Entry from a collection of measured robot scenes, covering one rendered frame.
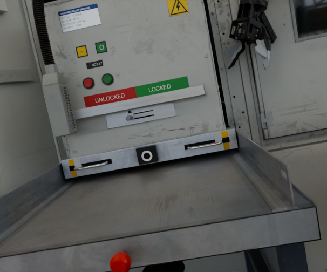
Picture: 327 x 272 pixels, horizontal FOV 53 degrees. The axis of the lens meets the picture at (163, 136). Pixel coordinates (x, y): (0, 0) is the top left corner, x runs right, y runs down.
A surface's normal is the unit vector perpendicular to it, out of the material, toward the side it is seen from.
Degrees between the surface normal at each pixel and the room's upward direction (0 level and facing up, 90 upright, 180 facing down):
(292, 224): 90
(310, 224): 90
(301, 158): 90
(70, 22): 90
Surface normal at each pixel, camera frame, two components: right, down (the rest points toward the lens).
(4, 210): 0.98, -0.18
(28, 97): 0.84, -0.11
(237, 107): -0.07, 0.12
